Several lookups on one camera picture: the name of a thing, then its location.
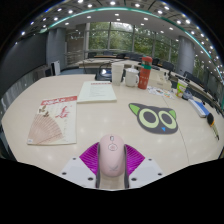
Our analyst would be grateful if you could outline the pink computer mouse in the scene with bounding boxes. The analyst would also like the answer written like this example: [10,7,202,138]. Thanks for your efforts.
[98,134,126,178]

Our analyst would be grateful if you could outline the blue folder with white book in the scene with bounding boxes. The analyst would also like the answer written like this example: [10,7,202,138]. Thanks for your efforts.
[188,98,211,119]

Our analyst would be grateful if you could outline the green printed paper cup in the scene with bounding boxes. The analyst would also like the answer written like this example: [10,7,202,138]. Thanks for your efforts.
[175,78,189,99]

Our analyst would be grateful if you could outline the pale green booklet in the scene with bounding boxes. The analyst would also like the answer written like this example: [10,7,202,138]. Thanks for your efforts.
[76,81,118,104]

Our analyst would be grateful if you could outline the long curved conference desk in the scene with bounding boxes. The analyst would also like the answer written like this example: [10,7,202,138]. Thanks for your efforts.
[74,56,188,81]

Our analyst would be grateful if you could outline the red-titled magazine with fan picture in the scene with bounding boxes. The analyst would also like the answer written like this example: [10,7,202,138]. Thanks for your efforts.
[26,95,78,146]

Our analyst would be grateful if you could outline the ceiling lights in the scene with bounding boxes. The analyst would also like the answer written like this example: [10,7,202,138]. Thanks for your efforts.
[19,0,224,84]

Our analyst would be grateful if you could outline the cream cardboard box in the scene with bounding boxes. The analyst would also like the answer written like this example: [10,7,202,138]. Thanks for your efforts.
[149,68,173,91]

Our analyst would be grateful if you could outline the white air purifier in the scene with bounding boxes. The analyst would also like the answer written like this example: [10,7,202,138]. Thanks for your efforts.
[50,60,61,77]

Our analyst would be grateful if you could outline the dark desk microphone unit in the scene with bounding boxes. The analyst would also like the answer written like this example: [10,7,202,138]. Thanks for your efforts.
[94,59,113,82]

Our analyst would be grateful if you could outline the white sticker sheet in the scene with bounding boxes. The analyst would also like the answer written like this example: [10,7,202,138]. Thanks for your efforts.
[146,85,174,100]

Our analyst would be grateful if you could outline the white paper cup stack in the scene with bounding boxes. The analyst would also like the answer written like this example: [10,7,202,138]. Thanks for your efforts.
[111,62,125,87]

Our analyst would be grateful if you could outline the white lidded mug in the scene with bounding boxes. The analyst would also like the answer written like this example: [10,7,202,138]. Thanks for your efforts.
[124,68,140,88]

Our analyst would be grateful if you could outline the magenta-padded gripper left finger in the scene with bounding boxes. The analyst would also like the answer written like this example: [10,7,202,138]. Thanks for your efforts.
[59,142,102,190]

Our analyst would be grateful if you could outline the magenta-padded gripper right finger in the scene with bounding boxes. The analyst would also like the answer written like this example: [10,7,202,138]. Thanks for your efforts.
[123,143,166,190]

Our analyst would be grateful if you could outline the black office chairs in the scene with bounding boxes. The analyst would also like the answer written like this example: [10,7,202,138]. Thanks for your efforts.
[87,49,221,98]

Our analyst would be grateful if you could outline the red drink bottle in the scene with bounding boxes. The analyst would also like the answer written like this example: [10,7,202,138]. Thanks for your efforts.
[137,55,154,90]

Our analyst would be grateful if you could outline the cat face mouse pad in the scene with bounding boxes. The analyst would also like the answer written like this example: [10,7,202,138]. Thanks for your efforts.
[128,102,179,136]

